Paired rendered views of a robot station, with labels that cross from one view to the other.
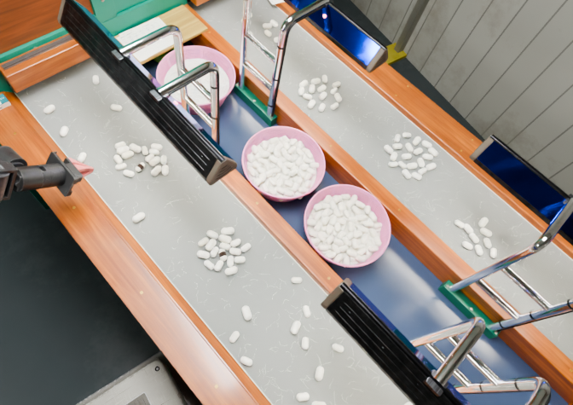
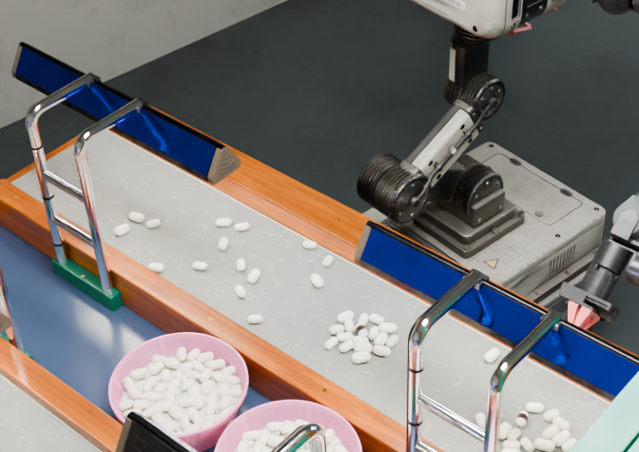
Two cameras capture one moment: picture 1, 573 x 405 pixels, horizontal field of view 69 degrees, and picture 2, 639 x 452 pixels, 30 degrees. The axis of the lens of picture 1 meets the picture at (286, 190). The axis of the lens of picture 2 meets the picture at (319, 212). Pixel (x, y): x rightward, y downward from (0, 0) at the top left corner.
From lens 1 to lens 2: 2.13 m
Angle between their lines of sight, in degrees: 78
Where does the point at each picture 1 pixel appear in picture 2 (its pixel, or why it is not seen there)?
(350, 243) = (173, 373)
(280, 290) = (276, 310)
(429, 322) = (61, 331)
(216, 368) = (342, 230)
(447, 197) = not seen: outside the picture
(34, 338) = not seen: outside the picture
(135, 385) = not seen: hidden behind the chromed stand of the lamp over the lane
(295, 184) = (263, 438)
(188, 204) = (429, 386)
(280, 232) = (283, 359)
